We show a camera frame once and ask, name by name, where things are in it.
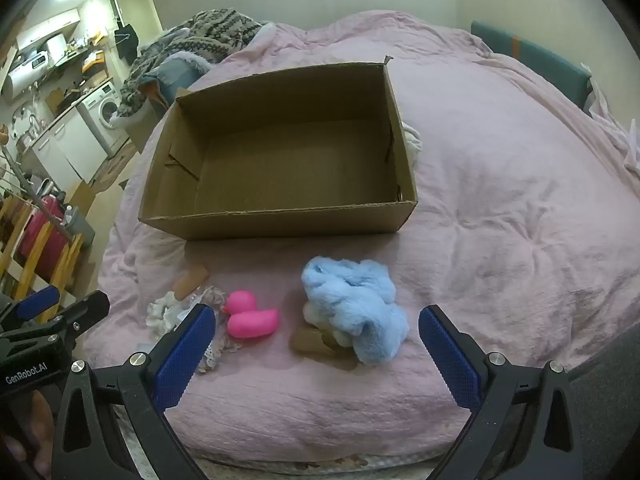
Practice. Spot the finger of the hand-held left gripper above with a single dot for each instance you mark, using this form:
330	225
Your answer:
37	300
85	310

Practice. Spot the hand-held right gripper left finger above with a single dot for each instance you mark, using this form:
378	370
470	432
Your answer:
185	355

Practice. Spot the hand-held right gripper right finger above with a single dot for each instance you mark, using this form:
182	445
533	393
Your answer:
450	360

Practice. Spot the beige lace scrunchie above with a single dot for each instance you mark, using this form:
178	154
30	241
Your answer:
215	347

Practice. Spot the white ruffled scrunchie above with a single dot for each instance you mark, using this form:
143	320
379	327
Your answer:
162	310

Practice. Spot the pink rubber duck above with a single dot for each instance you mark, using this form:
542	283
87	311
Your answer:
250	317

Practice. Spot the tan foam cylinder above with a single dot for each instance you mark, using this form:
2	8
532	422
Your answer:
192	280

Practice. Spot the light blue fluffy cloth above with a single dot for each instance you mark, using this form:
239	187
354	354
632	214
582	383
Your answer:
357	310

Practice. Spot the brown cardboard box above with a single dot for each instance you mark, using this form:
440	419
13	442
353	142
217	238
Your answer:
300	160

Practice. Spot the person's left hand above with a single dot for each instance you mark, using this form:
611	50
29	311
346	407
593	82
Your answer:
42	422

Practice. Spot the yellow wooden rack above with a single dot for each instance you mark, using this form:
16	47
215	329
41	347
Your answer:
32	260

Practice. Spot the red suitcase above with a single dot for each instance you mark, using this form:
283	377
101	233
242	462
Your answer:
40	230

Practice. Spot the grey bin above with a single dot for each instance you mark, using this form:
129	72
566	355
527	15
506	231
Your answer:
80	230

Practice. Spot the pink blanket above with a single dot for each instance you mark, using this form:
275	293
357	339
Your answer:
500	210

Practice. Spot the white kitchen cabinets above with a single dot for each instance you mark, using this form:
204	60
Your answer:
75	145

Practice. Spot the white washing machine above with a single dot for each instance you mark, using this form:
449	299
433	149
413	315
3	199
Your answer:
102	105

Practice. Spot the white crumpled cloth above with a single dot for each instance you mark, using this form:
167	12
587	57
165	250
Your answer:
412	142

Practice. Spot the white water heater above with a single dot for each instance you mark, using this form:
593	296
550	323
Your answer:
25	72

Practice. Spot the blue fleece-lined denim jacket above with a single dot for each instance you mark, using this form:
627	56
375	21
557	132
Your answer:
175	70

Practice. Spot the black hanging garment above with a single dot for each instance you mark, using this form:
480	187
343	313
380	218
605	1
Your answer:
127	42

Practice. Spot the white striped cloth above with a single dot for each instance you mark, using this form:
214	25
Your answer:
612	132

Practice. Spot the patterned knit blanket pile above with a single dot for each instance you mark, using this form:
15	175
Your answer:
220	30

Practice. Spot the teal headboard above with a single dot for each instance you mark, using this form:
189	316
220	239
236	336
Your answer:
540	60

